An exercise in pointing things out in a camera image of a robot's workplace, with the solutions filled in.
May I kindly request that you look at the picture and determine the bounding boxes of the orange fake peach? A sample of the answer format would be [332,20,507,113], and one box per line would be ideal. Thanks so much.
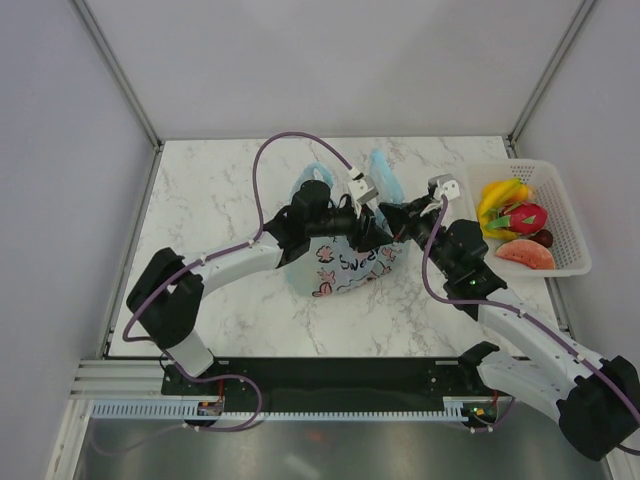
[514,184,536,202]

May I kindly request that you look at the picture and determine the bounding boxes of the left aluminium corner post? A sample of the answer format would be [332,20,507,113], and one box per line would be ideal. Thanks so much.
[69,0,165,151]

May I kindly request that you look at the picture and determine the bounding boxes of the dark purple fake plum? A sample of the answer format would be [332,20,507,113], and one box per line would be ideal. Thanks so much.
[530,229,554,249]

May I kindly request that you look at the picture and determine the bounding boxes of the aluminium frame rail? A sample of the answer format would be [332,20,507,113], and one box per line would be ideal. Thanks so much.
[70,359,164,400]

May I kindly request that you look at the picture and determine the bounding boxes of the light blue plastic bag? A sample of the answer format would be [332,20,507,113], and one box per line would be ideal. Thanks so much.
[284,149,409,298]

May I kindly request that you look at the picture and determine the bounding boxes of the red fake dragon fruit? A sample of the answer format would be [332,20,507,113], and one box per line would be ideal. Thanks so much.
[486,202,548,235]

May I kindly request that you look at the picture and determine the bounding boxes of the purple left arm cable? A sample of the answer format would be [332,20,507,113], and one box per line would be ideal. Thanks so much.
[121,130,359,432]

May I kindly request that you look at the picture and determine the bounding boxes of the aluminium corner post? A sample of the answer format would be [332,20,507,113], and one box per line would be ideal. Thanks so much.
[503,0,600,158]
[69,0,165,151]

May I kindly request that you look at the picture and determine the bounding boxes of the fake watermelon slice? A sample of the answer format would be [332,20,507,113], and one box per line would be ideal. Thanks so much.
[495,239,556,270]

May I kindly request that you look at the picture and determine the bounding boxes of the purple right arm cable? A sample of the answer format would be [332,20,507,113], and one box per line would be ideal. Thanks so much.
[421,195,640,456]

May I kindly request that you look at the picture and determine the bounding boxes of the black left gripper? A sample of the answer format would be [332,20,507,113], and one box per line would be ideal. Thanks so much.
[307,201,393,254]

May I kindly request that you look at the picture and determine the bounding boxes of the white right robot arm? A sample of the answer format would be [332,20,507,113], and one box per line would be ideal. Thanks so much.
[380,198,639,461]

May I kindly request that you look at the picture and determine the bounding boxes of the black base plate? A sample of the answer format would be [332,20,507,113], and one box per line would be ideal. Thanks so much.
[161,357,494,412]

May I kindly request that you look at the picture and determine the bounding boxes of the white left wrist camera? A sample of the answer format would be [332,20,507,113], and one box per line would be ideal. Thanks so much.
[347,167,379,217]

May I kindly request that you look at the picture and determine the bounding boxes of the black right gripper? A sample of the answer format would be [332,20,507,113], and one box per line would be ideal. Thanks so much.
[379,194,456,277]

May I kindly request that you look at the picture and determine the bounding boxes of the right aluminium corner post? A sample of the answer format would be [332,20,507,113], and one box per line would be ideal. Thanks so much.
[503,0,600,158]

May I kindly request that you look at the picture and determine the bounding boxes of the white slotted cable duct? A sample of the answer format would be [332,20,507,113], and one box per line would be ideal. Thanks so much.
[91,399,468,422]

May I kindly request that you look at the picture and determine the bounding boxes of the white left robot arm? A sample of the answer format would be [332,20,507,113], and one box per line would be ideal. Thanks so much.
[126,176,390,394]

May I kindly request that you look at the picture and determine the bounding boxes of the white plastic fruit basket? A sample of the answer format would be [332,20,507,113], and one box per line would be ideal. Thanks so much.
[462,159,592,278]

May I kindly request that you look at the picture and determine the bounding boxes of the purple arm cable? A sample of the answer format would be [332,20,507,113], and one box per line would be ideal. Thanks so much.
[421,195,640,456]
[121,130,359,432]

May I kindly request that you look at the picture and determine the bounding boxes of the yellow fake banana bunch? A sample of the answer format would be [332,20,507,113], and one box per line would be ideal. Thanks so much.
[476,178,523,241]

